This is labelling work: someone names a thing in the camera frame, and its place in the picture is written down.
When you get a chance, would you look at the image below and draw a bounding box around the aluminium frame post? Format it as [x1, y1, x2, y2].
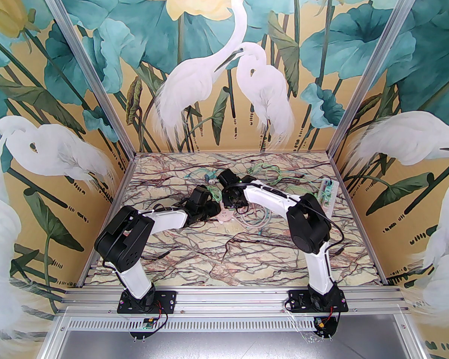
[34, 0, 139, 160]
[329, 0, 423, 160]

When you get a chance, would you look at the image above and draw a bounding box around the perforated metal strip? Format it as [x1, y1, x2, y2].
[60, 314, 412, 332]

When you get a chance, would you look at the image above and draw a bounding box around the grey metal sheet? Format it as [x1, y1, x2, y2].
[41, 329, 416, 359]

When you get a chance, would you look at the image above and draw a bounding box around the white power strip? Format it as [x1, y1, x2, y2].
[317, 177, 340, 217]

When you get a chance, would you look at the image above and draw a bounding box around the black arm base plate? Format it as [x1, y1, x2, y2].
[118, 289, 177, 315]
[287, 289, 349, 313]

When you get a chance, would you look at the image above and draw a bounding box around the thick light green cable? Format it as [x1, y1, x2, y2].
[247, 162, 285, 184]

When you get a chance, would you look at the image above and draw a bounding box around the aluminium front rail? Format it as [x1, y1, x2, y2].
[62, 287, 406, 316]

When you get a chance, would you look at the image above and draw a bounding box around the white power cord with plug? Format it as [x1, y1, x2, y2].
[239, 205, 273, 235]

